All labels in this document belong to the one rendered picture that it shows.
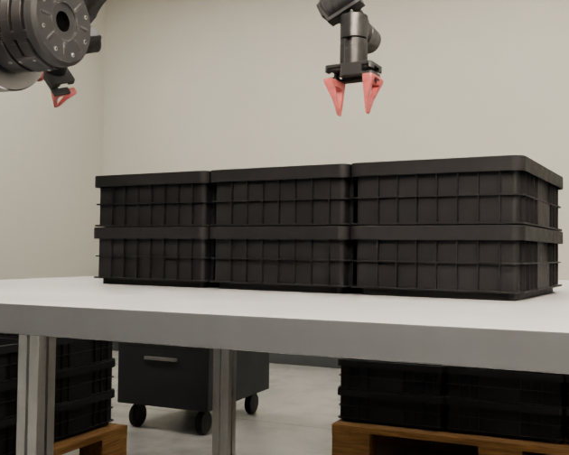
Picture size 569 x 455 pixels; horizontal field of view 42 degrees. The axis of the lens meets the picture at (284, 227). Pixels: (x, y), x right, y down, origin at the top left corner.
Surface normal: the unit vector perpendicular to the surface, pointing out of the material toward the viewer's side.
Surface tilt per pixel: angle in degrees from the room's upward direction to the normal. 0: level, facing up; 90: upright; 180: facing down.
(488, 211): 90
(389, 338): 90
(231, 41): 90
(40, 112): 90
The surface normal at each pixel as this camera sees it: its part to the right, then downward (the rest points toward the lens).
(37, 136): 0.91, 0.00
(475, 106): -0.40, -0.04
